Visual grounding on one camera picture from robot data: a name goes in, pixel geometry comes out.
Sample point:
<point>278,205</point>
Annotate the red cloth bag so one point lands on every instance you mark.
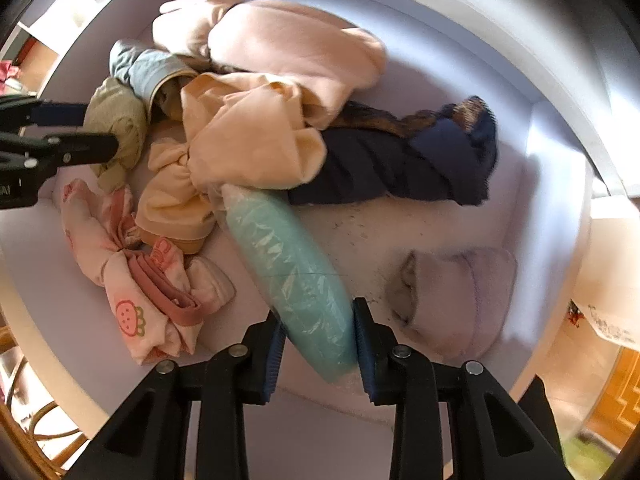
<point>6,75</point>

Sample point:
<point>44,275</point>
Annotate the green floor mat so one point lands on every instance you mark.
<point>590,460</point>

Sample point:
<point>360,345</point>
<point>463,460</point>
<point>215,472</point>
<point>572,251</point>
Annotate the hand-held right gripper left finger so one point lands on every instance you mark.
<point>275,355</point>

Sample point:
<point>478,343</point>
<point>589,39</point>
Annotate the brown patterned cloth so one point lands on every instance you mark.
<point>380,120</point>

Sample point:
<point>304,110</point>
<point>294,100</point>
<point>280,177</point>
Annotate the grey blue garment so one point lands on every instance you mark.
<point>145,67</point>

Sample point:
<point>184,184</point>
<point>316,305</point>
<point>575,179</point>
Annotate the olive green garment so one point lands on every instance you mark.
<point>120,115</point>

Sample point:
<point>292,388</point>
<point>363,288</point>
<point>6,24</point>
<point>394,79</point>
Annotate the rattan chair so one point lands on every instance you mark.
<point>30,440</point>

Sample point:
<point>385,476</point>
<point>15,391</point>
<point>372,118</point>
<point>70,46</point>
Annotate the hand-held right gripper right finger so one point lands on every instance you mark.
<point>362,355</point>

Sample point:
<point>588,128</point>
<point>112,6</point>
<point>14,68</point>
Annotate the lilac fleece cloth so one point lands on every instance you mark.
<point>450,300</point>

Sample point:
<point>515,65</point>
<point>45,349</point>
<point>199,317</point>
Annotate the light orange garment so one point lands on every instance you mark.
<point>240,140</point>

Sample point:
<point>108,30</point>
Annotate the carved wooden door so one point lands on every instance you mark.
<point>617,395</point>

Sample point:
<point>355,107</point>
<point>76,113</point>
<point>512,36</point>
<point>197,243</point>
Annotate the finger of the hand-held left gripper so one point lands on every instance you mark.
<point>85,147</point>
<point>60,112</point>

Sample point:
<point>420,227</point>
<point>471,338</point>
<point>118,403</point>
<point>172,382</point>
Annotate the navy garment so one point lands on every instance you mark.
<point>375,165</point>

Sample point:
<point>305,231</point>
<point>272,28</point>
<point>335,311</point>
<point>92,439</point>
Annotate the teal cloth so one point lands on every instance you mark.
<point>290,270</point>

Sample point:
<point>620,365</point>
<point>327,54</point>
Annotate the pale pink fleece garment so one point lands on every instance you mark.
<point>290,45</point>

